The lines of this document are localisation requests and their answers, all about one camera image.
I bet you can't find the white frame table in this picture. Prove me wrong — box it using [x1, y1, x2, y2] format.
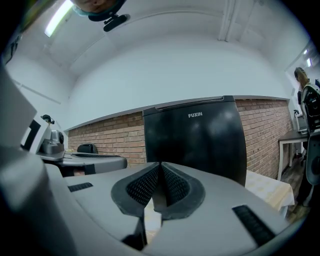
[277, 129, 311, 181]

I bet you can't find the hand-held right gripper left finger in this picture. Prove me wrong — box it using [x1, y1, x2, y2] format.
[62, 161, 161, 256]

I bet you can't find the black shell chair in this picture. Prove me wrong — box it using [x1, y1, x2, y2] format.
[296, 131, 320, 208]

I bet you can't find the long ceiling light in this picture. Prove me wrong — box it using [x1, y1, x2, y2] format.
[44, 0, 75, 38]

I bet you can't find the table with checked tablecloth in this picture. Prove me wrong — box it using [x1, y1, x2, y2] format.
[144, 169, 296, 248]

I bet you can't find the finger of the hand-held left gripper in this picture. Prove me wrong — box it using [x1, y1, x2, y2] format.
[58, 152, 128, 177]

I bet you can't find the white desktop device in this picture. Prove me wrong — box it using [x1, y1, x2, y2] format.
[292, 109, 309, 133]

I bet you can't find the person's face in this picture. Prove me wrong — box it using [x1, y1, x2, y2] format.
[72, 0, 126, 22]

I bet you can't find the black head camera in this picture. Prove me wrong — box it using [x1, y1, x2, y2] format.
[103, 13, 131, 33]

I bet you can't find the black office chair with jacket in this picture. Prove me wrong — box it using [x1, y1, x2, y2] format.
[76, 142, 97, 155]

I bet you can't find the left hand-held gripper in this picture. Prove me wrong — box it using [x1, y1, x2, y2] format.
[0, 63, 84, 256]

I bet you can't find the black-framed glass door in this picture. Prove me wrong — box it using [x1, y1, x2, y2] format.
[142, 95, 248, 187]

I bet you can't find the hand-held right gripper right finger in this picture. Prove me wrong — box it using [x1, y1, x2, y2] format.
[142, 161, 300, 256]

